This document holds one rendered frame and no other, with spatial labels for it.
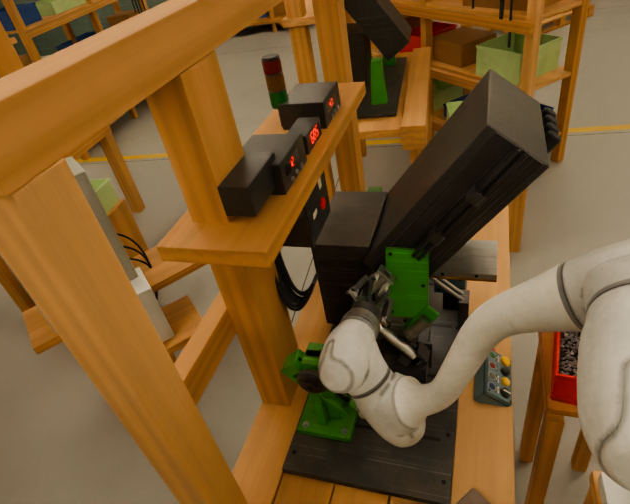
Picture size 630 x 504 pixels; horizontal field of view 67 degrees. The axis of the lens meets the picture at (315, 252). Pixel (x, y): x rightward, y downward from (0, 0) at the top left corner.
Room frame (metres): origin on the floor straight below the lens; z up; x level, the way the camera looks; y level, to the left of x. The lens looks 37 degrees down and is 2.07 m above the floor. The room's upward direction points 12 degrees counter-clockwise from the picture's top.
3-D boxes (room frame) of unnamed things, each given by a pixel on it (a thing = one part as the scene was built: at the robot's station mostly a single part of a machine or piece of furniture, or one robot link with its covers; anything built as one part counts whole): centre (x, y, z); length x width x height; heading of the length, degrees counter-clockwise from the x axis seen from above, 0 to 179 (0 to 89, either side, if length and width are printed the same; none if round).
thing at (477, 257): (1.12, -0.34, 1.11); 0.39 x 0.16 x 0.03; 66
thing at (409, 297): (0.99, -0.24, 1.17); 0.13 x 0.12 x 0.20; 156
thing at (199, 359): (1.23, 0.12, 1.23); 1.30 x 0.05 x 0.09; 156
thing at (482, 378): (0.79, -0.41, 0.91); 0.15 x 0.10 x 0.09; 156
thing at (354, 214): (1.24, -0.13, 1.07); 0.30 x 0.18 x 0.34; 156
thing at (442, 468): (1.09, -0.22, 0.89); 1.10 x 0.42 x 0.02; 156
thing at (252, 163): (0.91, 0.10, 1.59); 0.15 x 0.07 x 0.07; 156
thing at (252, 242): (1.19, 0.02, 1.52); 0.90 x 0.25 x 0.04; 156
